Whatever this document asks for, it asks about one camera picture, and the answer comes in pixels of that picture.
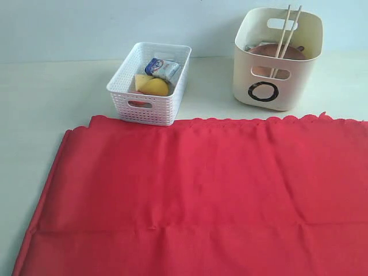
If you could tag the red sausage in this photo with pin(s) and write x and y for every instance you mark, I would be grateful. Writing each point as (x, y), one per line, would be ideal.
(139, 104)

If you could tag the yellow lemon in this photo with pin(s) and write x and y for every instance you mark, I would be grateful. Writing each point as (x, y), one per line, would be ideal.
(156, 86)

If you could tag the yellow cheese wedge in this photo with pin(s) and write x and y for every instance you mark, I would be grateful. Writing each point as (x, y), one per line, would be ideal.
(141, 80)

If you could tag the white blue milk carton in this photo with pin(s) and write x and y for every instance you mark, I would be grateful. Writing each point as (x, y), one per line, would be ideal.
(162, 69)

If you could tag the wooden chopstick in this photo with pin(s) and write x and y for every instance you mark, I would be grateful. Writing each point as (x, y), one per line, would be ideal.
(288, 40)
(273, 71)

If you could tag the brown wooden plate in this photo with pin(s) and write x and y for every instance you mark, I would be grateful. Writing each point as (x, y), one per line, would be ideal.
(269, 50)

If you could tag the white woven plastic basket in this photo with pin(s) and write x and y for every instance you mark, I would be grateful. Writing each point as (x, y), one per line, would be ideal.
(163, 110)

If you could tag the red table cloth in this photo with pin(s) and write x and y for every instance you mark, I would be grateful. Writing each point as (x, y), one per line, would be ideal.
(204, 197)

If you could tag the cream plastic bin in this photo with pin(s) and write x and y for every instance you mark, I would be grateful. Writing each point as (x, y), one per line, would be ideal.
(264, 26)

